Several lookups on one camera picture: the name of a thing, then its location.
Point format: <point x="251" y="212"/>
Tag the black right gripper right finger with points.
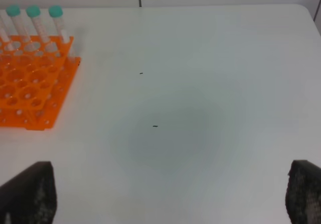
<point x="302" y="199"/>

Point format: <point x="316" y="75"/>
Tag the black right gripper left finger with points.
<point x="30" y="196"/>

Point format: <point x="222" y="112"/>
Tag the orange test tube rack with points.
<point x="35" y="84"/>

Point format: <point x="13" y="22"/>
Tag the racked tube teal cap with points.
<point x="56" y="13"/>
<point x="5" y="36"/>
<point x="14" y="13"/>
<point x="34" y="13"/>

